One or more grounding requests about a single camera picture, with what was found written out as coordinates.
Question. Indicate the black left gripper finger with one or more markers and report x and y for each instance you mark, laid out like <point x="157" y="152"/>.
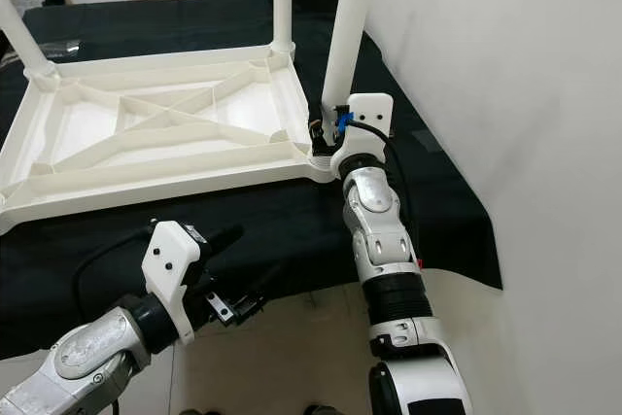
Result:
<point x="225" y="235"/>

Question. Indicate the black robot foot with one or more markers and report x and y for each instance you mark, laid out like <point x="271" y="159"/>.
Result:
<point x="199" y="411"/>

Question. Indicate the white plastic table top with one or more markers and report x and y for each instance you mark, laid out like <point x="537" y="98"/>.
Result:
<point x="97" y="123"/>

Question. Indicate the black tablecloth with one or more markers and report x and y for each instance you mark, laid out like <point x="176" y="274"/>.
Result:
<point x="155" y="17"/>

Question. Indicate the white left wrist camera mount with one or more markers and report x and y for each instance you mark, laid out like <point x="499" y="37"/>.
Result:
<point x="170" y="259"/>

